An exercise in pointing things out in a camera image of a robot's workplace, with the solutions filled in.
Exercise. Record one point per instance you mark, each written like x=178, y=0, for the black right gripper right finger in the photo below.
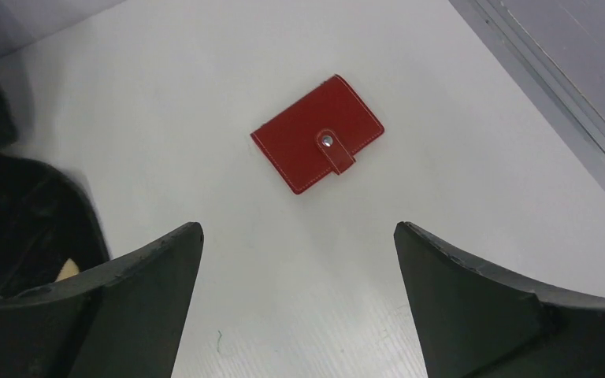
x=477, y=319

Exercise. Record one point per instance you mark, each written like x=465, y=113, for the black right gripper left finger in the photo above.
x=123, y=318

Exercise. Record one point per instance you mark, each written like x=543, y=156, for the red leather card holder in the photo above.
x=319, y=134

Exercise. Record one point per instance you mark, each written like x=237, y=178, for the black floral blanket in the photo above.
x=48, y=227

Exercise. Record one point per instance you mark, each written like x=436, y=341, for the aluminium frame rail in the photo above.
x=555, y=52

